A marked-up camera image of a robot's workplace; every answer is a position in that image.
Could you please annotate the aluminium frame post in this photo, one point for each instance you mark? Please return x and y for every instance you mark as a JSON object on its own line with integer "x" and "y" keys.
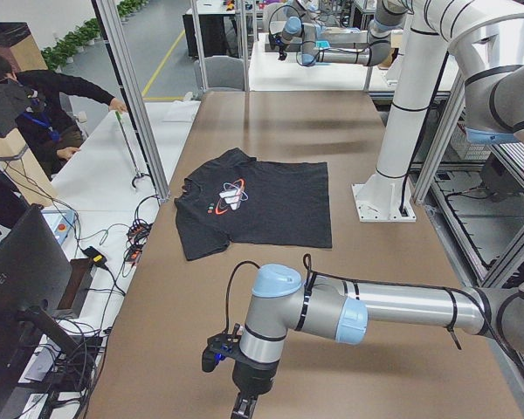
{"x": 111, "y": 31}

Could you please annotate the teach pendant with red button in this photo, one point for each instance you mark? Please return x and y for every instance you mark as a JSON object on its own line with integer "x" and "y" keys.
{"x": 60, "y": 221}

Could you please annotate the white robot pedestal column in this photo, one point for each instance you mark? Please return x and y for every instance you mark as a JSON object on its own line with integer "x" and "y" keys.
{"x": 385, "y": 196}

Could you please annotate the black Huawei monitor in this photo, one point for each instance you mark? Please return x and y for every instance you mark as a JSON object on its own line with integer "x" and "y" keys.
{"x": 34, "y": 273}

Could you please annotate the seated person in black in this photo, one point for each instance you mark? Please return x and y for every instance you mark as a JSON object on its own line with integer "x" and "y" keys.
{"x": 52, "y": 135}

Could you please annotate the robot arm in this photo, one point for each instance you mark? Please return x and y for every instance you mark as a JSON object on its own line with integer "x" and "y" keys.
{"x": 321, "y": 44}
{"x": 282, "y": 300}

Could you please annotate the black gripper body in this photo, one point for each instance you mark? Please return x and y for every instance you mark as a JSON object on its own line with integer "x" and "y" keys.
{"x": 282, "y": 48}
{"x": 250, "y": 376}

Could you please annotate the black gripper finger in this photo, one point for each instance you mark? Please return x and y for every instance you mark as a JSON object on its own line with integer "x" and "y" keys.
{"x": 244, "y": 406}

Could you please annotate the black graphic t-shirt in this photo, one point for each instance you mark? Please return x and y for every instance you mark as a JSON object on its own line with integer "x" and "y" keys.
{"x": 236, "y": 198}

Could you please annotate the cardboard box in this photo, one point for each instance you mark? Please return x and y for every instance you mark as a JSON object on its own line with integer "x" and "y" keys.
{"x": 18, "y": 46}

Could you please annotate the reacher grabber tool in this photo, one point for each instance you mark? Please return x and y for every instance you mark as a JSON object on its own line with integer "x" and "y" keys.
{"x": 138, "y": 174}

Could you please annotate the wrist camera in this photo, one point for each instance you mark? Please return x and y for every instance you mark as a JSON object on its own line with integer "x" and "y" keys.
{"x": 221, "y": 346}

